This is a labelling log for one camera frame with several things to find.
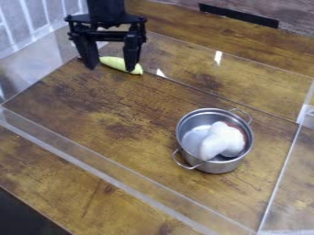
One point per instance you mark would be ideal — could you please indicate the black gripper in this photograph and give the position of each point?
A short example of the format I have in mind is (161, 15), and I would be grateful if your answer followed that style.
(107, 23)

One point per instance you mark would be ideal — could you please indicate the white red toy mushroom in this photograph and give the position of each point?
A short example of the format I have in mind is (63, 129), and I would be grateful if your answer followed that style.
(225, 140)

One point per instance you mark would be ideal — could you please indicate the yellow green toy vegetable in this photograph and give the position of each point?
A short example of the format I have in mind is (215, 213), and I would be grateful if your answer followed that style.
(118, 64)

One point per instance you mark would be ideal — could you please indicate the silver metal pot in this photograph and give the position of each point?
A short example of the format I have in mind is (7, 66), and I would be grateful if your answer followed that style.
(191, 130)

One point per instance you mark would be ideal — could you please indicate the black bar on table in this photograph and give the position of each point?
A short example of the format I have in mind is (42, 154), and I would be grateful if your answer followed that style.
(263, 21)

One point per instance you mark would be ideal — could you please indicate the clear acrylic enclosure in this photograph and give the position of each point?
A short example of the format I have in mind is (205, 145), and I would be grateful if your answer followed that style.
(88, 147)

